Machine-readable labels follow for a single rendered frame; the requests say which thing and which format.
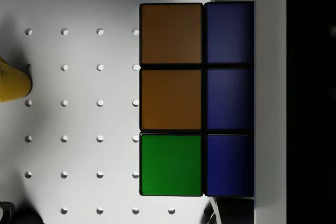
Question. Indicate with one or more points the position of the black mug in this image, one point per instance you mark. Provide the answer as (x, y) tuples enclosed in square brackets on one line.
[(10, 205)]

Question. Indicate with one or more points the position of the puzzle cube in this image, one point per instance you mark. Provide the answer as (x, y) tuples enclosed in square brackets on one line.
[(197, 98)]

